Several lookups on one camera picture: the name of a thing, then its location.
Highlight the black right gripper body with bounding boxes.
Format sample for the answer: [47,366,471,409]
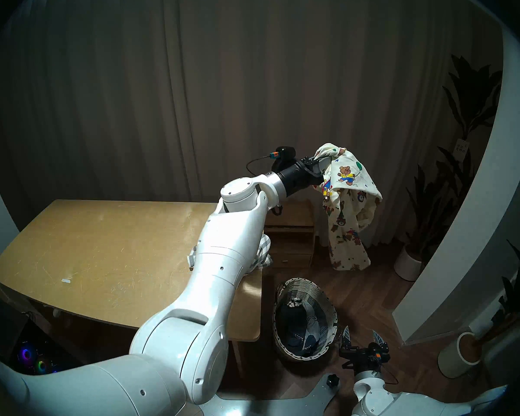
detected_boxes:
[339,344,391,373]

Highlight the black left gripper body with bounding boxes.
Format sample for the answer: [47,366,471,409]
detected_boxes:
[277,158,326,198]

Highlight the cream bear-print garment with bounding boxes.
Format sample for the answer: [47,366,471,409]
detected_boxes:
[314,143,383,271]

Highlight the dark blue small garment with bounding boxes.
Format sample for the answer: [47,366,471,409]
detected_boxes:
[286,323,319,356]

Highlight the grey white striped garment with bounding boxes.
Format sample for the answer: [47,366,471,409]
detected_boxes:
[187,233,272,271]

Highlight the woven laundry hamper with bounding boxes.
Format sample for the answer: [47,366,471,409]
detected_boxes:
[272,278,339,361]

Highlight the plain grey garment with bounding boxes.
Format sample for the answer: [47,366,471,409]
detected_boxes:
[302,305,323,340]

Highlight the black garment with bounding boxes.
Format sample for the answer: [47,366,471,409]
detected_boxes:
[277,305,308,334]

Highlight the brown wooden nightstand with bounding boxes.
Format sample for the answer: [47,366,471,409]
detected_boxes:
[262,198,316,268]

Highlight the leafy plant cylindrical white pot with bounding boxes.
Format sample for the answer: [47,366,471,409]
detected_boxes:
[438,240,520,379]

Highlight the tall potted plant white pot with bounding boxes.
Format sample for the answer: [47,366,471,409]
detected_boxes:
[393,55,503,281]

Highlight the grey pleated curtain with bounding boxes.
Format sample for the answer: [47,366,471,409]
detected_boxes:
[0,0,503,249]

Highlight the light wooden table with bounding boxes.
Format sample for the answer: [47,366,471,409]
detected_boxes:
[0,199,265,377]

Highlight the computer case with RGB fans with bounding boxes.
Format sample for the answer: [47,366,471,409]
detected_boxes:
[0,307,70,377]

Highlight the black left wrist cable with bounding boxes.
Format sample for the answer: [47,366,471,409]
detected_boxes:
[247,153,279,176]

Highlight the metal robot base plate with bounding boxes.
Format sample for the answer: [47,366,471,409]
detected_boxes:
[199,374,341,416]

